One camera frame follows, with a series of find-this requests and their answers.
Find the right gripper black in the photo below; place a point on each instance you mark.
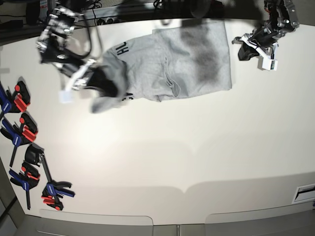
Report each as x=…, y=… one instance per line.
x=80, y=76

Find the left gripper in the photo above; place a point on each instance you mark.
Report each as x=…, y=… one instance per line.
x=263, y=36

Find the grey T-shirt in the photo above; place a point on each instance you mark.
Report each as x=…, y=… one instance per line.
x=176, y=63

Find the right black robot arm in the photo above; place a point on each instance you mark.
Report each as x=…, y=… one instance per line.
x=53, y=41

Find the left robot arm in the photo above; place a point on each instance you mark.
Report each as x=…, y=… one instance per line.
x=282, y=17

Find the top blue red bar clamp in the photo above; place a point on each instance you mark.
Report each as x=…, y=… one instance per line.
x=14, y=102

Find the blue red bar clamp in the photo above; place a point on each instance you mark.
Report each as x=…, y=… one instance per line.
x=23, y=135
x=14, y=102
x=28, y=178

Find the long bar clamp black pad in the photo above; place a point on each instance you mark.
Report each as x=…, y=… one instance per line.
x=54, y=191

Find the white label plate on table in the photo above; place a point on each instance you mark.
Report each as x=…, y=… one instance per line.
x=304, y=194

